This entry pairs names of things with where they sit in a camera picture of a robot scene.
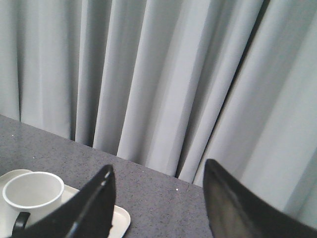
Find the grey pleated curtain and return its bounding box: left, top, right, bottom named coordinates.
left=0, top=0, right=317, bottom=227

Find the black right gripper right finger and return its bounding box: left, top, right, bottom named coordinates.
left=203, top=159, right=317, bottom=238

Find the cream rectangular plastic tray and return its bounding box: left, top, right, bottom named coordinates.
left=0, top=169, right=131, bottom=238

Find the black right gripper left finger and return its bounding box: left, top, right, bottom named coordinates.
left=11, top=165, right=116, bottom=238

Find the white smiley mug black handle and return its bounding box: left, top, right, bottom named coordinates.
left=1, top=172, right=65, bottom=236

